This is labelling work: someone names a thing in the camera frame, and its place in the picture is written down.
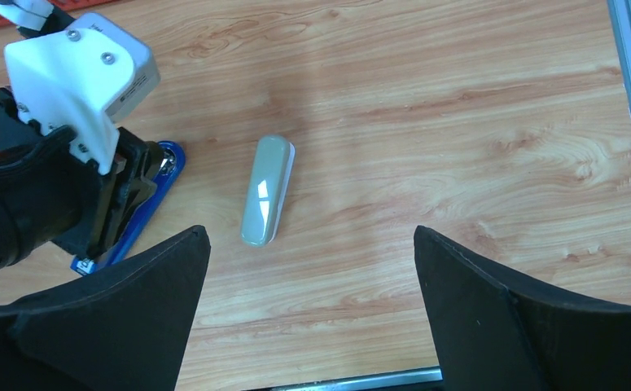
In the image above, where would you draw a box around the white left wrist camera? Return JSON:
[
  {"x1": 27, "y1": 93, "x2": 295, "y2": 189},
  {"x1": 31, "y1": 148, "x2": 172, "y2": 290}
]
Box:
[{"x1": 3, "y1": 12, "x2": 160, "y2": 175}]

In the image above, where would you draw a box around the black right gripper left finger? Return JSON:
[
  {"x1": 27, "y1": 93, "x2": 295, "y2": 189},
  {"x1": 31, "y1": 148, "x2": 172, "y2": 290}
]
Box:
[{"x1": 0, "y1": 225, "x2": 211, "y2": 390}]

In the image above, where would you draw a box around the blue and black stapler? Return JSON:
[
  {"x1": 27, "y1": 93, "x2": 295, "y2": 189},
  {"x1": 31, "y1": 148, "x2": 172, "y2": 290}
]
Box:
[{"x1": 70, "y1": 140, "x2": 186, "y2": 275}]

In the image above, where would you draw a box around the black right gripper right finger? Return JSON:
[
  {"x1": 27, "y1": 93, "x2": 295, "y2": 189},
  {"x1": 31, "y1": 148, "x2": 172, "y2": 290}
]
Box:
[{"x1": 414, "y1": 226, "x2": 631, "y2": 390}]

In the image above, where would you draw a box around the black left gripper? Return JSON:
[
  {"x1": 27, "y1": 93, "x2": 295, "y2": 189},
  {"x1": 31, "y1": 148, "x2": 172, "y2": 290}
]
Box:
[{"x1": 0, "y1": 88, "x2": 164, "y2": 269}]

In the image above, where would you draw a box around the grey and white stapler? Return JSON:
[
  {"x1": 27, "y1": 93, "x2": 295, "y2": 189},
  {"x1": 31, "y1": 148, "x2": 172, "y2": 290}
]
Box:
[{"x1": 240, "y1": 134, "x2": 296, "y2": 248}]

